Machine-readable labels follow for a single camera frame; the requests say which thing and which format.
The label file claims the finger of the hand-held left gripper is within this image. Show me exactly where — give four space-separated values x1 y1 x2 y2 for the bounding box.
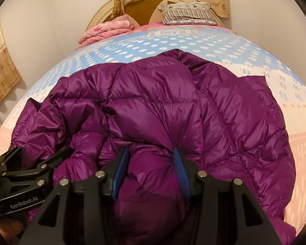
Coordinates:
0 147 24 169
1 147 75 187

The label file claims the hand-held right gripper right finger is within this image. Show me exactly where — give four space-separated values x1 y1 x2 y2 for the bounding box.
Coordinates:
173 147 278 245

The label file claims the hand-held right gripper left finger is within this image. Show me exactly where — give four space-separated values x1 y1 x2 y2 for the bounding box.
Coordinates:
17 147 130 245

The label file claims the purple puffer jacket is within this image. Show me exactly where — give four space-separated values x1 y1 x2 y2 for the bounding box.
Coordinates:
11 48 296 245

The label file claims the person's left hand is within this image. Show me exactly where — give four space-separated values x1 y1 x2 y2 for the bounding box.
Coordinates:
0 217 26 243

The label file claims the bed with polka dot sheet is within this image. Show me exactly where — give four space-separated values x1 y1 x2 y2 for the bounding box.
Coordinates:
0 22 306 238

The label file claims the folded pink floral blanket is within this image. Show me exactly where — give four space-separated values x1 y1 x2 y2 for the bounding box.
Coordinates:
78 15 135 48

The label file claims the striped grey pillow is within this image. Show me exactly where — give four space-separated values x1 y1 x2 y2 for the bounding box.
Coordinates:
157 1 221 26

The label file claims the cream wooden headboard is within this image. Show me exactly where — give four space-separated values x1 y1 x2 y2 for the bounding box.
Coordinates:
85 0 225 31

